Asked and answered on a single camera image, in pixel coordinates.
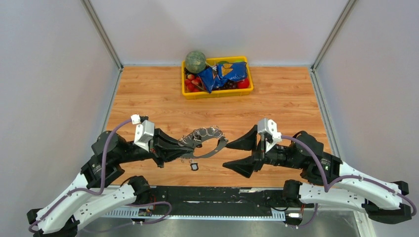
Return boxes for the black tag with white label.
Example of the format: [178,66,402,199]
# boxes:
[190,162,199,171]

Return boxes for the blue snack bag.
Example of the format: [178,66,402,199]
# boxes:
[197,62,248,93]

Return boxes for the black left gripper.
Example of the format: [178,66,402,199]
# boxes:
[116,124,196,167]

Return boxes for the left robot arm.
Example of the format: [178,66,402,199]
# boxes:
[27,121,203,237]

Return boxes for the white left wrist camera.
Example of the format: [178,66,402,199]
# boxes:
[130,114,155,152]

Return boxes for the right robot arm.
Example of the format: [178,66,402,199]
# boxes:
[223,123,418,224]

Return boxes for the strawberries in bin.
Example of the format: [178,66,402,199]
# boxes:
[184,74,203,92]

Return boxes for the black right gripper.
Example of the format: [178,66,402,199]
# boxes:
[221,125,303,178]

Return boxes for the green melon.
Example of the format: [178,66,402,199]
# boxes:
[185,51,207,74]

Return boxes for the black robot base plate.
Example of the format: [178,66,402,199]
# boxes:
[134,186,302,217]

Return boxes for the metal key holder plate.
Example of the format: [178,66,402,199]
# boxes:
[178,125,229,163]

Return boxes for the red tomato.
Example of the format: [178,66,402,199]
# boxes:
[237,78,250,89]

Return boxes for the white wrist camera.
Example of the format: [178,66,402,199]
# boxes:
[130,114,155,152]
[257,118,282,153]

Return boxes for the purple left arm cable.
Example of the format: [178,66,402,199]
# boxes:
[28,119,172,235]

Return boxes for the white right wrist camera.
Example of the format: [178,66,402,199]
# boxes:
[257,118,282,153]

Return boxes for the yellow plastic bin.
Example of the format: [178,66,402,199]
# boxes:
[181,55,254,99]

